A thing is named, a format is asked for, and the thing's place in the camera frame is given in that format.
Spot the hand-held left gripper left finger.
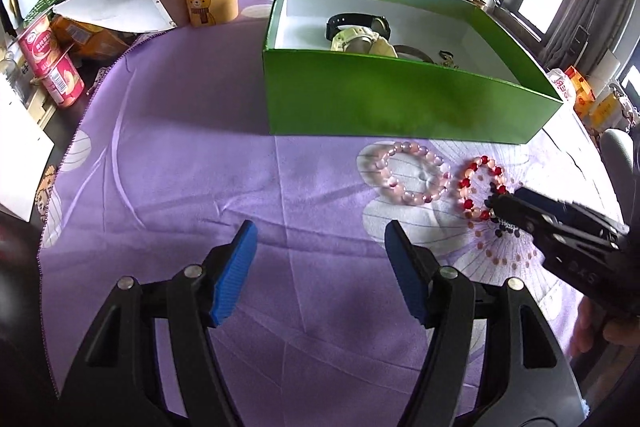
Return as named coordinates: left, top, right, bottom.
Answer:
left=52, top=219, right=259, bottom=427

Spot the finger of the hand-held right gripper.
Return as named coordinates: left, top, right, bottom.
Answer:
left=512, top=187, right=581, bottom=218
left=487, top=194, right=561, bottom=248

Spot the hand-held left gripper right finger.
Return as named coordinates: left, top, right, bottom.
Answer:
left=384, top=219, right=588, bottom=427

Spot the red and pink bead bracelet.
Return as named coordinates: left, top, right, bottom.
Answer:
left=452, top=155, right=511, bottom=223

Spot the green cardboard box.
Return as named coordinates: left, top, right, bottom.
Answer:
left=262, top=0, right=565, bottom=144

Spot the white wristwatch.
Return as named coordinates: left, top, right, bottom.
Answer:
left=330, top=27, right=398, bottom=58

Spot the black wristwatch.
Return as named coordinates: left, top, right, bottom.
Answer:
left=325, top=13, right=391, bottom=40

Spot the person's right hand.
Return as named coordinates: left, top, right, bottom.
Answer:
left=572, top=299, right=640, bottom=358

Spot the grey chair back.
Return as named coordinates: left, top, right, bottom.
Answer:
left=600, top=129, right=636, bottom=225

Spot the white plastic bag red print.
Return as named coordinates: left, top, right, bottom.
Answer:
left=547, top=67, right=576, bottom=102

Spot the orange carton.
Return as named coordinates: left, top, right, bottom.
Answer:
left=565, top=66, right=598, bottom=118

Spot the purple floral tablecloth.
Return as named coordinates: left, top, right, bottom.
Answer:
left=37, top=0, right=626, bottom=418

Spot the white cardboard box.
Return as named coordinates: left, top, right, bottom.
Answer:
left=0, top=79, right=55, bottom=223

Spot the pink tin can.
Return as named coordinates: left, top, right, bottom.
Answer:
left=17, top=14, right=58, bottom=78
left=37, top=52, right=86, bottom=108

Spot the orange snack packet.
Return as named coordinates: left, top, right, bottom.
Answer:
left=50, top=14, right=138, bottom=60

